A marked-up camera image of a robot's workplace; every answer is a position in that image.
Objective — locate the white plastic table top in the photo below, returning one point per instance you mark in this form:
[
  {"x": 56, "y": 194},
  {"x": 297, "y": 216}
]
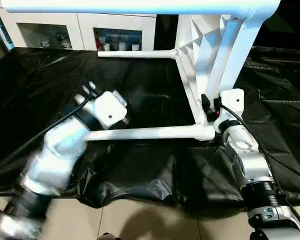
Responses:
[{"x": 207, "y": 50}]

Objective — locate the white plastic table leg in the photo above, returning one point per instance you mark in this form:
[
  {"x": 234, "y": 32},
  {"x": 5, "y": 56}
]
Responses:
[
  {"x": 137, "y": 53},
  {"x": 140, "y": 6},
  {"x": 150, "y": 132}
]

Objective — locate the dark cabinet with gold label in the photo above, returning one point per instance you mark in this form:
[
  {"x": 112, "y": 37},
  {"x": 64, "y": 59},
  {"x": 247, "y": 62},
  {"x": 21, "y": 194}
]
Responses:
[{"x": 166, "y": 32}]

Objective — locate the black mat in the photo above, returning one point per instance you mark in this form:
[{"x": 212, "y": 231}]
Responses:
[{"x": 115, "y": 100}]

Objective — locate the red bottle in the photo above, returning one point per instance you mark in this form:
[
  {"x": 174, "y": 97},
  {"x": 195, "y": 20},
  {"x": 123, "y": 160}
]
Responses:
[{"x": 98, "y": 41}]

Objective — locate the white glass door cabinet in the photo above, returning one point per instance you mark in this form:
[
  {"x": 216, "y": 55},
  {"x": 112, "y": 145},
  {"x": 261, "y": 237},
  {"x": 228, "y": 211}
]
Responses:
[{"x": 77, "y": 27}]

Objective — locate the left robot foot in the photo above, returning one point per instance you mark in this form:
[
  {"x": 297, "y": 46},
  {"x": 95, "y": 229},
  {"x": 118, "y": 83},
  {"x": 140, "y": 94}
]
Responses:
[{"x": 107, "y": 236}]

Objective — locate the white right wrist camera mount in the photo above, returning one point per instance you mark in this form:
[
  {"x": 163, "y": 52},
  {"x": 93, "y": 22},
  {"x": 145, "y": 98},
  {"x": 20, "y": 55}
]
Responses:
[{"x": 231, "y": 100}]

